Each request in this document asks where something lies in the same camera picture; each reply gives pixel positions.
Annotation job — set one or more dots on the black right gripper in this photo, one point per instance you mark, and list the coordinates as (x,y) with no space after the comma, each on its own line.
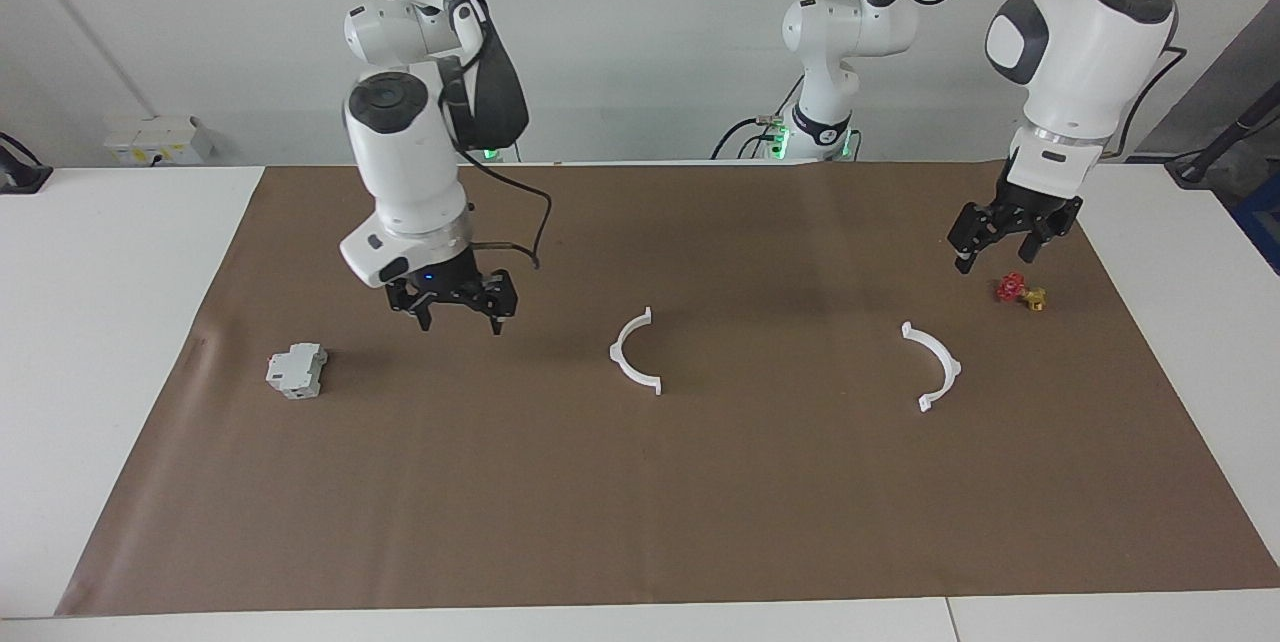
(450,287)

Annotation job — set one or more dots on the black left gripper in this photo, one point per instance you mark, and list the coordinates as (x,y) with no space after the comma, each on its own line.
(1010,217)

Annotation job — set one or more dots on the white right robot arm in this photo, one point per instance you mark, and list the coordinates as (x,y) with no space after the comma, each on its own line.
(410,162)

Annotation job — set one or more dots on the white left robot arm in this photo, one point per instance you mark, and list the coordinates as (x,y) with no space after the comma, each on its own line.
(1070,62)

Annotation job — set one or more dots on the grey circuit breaker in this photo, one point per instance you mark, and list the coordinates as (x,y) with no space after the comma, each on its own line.
(296,372)

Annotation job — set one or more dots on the black stand pole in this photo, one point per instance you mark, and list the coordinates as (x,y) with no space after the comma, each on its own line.
(1215,147)

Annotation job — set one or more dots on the brown paper table mat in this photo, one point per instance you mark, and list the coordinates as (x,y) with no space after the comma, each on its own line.
(640,502)

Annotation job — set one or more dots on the blue box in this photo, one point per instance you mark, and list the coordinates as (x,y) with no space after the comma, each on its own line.
(1262,222)

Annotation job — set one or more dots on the black desk clamp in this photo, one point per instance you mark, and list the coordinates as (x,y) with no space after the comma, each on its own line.
(20,177)

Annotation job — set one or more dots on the white wall socket box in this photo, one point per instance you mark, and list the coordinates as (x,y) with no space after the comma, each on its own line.
(160,142)

